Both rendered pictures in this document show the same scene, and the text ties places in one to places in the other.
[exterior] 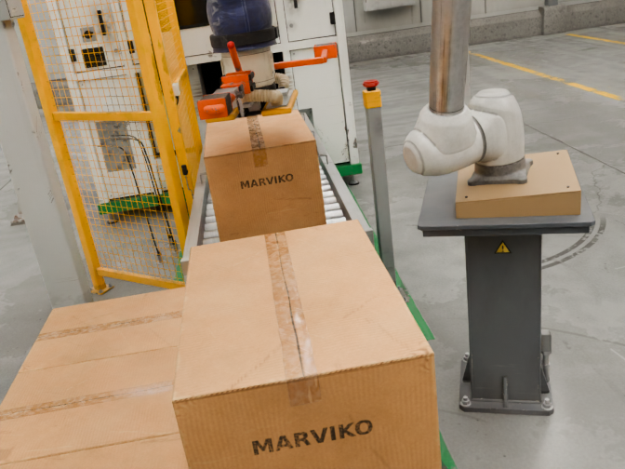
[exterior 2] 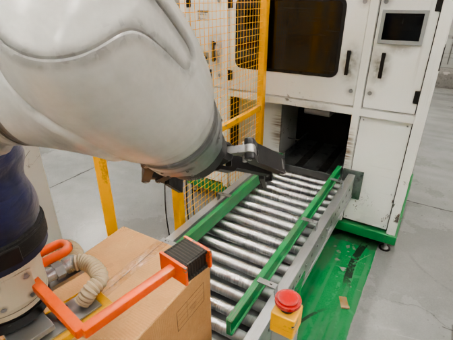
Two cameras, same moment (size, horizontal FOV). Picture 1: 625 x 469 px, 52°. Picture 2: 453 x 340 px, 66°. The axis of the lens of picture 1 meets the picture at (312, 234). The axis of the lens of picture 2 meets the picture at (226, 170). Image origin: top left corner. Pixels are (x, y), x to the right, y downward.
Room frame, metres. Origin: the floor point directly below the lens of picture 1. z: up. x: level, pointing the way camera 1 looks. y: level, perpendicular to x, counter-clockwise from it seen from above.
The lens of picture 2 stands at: (2.10, -0.58, 1.75)
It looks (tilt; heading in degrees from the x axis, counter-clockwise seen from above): 26 degrees down; 35
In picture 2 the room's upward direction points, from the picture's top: straight up
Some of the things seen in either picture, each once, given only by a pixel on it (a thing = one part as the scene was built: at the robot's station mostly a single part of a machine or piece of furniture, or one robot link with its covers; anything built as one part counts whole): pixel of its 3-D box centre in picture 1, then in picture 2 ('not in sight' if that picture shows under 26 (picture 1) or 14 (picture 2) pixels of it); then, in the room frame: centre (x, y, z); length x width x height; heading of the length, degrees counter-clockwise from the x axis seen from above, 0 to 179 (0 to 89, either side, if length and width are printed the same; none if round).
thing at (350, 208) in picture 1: (325, 170); (292, 283); (3.33, -0.12, 0.50); 2.31 x 0.05 x 0.19; 4
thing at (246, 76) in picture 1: (237, 83); not in sight; (2.05, 0.17, 1.21); 0.10 x 0.08 x 0.06; 84
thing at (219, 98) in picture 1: (215, 105); not in sight; (1.70, 0.21, 1.21); 0.08 x 0.07 x 0.05; 174
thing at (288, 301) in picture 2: (370, 85); (287, 302); (2.75, -0.33, 1.02); 0.07 x 0.07 x 0.04
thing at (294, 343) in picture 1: (299, 375); not in sight; (1.11, 0.06, 0.74); 0.60 x 0.40 x 0.40; 4
